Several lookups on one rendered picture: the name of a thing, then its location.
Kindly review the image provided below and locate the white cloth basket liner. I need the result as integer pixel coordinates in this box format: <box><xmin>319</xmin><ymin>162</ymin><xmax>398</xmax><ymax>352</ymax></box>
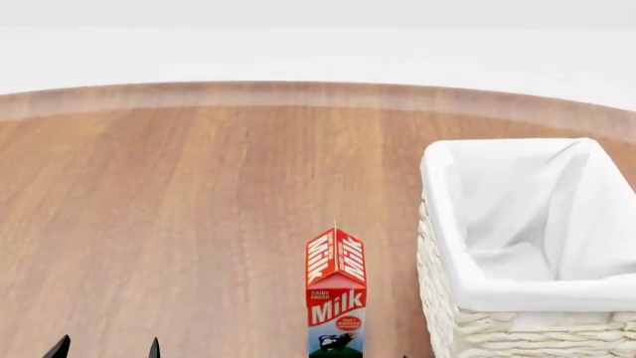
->
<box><xmin>419</xmin><ymin>137</ymin><xmax>636</xmax><ymax>313</ymax></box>

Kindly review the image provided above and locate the red milk carton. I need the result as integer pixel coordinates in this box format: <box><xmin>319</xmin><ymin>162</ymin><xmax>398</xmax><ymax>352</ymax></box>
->
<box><xmin>305</xmin><ymin>218</ymin><xmax>369</xmax><ymax>358</ymax></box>

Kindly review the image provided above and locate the white wicker basket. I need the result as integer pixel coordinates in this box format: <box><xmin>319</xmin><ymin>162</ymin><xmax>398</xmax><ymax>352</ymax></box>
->
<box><xmin>415</xmin><ymin>137</ymin><xmax>636</xmax><ymax>358</ymax></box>

